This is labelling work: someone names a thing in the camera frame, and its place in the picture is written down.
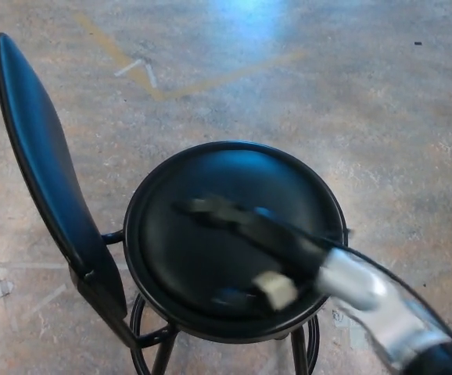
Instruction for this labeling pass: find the black swivel chair with backrest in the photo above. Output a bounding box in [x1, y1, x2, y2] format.
[0, 32, 354, 375]

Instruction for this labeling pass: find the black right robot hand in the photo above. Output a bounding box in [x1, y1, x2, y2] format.
[170, 196, 333, 312]

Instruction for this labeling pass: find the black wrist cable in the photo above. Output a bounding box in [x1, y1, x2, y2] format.
[284, 224, 452, 355]

